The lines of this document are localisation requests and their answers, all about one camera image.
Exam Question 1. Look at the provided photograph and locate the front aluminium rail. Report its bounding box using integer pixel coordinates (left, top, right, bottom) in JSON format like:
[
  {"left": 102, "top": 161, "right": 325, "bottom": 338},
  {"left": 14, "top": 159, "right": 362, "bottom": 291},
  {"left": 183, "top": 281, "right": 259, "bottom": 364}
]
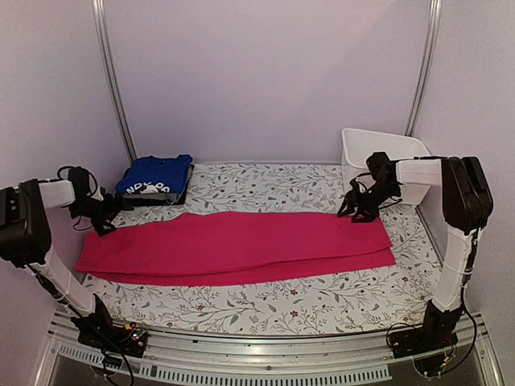
[{"left": 35, "top": 312, "right": 505, "bottom": 385}]

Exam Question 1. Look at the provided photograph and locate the white plastic laundry bin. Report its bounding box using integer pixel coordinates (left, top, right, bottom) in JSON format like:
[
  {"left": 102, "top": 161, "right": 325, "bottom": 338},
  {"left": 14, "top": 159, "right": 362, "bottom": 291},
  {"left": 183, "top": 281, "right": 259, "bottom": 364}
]
[{"left": 341, "top": 128, "right": 442, "bottom": 207}]

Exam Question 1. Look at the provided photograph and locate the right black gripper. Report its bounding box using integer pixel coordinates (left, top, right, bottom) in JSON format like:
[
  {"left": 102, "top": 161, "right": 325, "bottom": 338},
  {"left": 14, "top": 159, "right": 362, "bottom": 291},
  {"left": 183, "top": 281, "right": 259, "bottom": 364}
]
[{"left": 338, "top": 181, "right": 400, "bottom": 221}]

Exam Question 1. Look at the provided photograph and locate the aluminium frame post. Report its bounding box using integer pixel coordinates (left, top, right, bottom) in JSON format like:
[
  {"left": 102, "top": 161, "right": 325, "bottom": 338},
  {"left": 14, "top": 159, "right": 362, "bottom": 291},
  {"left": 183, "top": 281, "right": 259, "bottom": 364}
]
[
  {"left": 91, "top": 0, "right": 137, "bottom": 162},
  {"left": 404, "top": 0, "right": 443, "bottom": 137}
]

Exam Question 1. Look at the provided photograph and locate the left aluminium frame post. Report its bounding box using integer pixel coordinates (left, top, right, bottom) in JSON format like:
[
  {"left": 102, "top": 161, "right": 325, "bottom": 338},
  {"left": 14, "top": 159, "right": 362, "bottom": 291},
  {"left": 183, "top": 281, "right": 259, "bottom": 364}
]
[{"left": 91, "top": 0, "right": 137, "bottom": 162}]

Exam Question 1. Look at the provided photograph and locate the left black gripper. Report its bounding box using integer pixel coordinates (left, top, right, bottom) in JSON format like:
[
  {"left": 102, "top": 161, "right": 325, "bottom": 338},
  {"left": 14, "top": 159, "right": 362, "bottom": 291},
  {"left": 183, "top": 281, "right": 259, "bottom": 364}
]
[{"left": 70, "top": 190, "right": 134, "bottom": 236}]

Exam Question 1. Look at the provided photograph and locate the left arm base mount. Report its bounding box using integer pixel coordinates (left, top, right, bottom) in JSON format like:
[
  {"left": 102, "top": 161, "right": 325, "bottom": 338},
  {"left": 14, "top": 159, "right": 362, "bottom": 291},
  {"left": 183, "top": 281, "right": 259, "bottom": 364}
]
[{"left": 71, "top": 318, "right": 148, "bottom": 358}]

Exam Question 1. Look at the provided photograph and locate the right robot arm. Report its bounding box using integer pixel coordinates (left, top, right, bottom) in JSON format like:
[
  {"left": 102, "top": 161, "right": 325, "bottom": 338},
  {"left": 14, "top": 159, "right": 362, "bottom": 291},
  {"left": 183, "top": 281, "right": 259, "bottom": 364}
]
[{"left": 337, "top": 152, "right": 493, "bottom": 351}]

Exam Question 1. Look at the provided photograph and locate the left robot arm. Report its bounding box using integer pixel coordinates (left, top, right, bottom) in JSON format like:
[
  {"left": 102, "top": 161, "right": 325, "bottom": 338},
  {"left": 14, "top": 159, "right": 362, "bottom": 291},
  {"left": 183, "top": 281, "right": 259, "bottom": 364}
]
[{"left": 1, "top": 179, "right": 129, "bottom": 349}]

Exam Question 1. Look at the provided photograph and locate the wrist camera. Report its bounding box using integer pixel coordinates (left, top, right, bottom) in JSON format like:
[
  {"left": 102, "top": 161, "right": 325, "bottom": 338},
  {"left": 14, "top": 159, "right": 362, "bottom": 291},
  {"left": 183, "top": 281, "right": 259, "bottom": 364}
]
[
  {"left": 57, "top": 166, "right": 104, "bottom": 201},
  {"left": 350, "top": 152, "right": 401, "bottom": 197}
]

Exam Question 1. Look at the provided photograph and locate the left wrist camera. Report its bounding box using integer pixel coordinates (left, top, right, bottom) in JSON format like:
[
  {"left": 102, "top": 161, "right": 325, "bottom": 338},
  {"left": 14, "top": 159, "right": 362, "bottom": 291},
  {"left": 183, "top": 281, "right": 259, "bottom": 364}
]
[{"left": 57, "top": 166, "right": 104, "bottom": 201}]

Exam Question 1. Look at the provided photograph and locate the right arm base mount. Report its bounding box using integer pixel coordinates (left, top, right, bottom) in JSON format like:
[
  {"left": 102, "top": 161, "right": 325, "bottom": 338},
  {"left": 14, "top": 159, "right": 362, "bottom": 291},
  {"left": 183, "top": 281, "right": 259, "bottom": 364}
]
[{"left": 385, "top": 323, "right": 458, "bottom": 378}]

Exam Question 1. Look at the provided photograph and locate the blue t-shirt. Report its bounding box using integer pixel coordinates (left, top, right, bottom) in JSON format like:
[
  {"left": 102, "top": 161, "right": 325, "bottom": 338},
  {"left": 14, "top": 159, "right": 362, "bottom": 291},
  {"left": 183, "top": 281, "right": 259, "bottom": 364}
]
[{"left": 115, "top": 154, "right": 193, "bottom": 195}]

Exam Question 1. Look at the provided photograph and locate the right aluminium frame post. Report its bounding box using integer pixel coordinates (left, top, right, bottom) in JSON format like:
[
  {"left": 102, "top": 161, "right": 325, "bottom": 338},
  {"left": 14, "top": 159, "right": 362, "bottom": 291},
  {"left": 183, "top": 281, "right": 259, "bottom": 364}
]
[{"left": 404, "top": 0, "right": 443, "bottom": 137}]

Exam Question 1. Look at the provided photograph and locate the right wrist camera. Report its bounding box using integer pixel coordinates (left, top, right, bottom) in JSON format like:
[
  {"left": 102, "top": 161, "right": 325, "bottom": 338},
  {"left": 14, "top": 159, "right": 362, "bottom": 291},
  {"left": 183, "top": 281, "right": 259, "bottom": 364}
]
[{"left": 350, "top": 152, "right": 401, "bottom": 197}]

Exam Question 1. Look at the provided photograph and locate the pink garment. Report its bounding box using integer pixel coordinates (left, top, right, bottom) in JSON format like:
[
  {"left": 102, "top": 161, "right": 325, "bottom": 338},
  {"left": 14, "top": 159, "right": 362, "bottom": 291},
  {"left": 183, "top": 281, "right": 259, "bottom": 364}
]
[{"left": 75, "top": 212, "right": 395, "bottom": 286}]

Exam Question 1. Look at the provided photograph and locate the folded black garment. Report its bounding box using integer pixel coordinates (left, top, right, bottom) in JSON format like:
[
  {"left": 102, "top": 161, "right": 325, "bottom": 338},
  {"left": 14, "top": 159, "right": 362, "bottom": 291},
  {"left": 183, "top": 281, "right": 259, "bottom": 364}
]
[{"left": 121, "top": 165, "right": 195, "bottom": 207}]

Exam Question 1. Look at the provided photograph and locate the grey shirt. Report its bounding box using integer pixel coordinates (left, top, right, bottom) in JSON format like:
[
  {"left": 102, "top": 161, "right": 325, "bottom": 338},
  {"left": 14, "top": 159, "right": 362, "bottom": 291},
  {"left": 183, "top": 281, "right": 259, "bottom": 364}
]
[{"left": 126, "top": 192, "right": 186, "bottom": 206}]

